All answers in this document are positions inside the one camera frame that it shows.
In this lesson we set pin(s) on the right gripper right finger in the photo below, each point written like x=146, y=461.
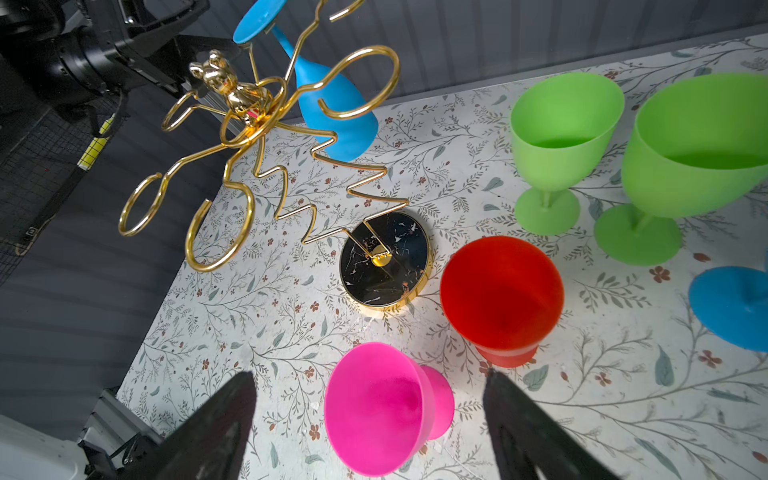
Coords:
x=528, y=443

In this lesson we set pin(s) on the red wine glass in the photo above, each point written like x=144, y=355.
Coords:
x=504, y=296

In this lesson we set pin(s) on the blue wine glass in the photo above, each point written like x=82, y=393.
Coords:
x=355, y=136
x=731, y=302

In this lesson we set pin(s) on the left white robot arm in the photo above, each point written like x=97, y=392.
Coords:
x=49, y=56

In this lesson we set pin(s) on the black wire wall basket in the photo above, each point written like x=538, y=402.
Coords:
x=39, y=172

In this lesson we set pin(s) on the floral table mat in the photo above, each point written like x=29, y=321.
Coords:
x=629, y=371

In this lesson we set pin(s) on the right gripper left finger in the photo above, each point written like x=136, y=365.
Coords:
x=211, y=443

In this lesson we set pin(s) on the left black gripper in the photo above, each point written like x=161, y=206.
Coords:
x=122, y=36

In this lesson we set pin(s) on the pink wine glass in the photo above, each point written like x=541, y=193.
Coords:
x=381, y=407

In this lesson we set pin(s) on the green wine glass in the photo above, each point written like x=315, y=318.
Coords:
x=695, y=147
x=560, y=129

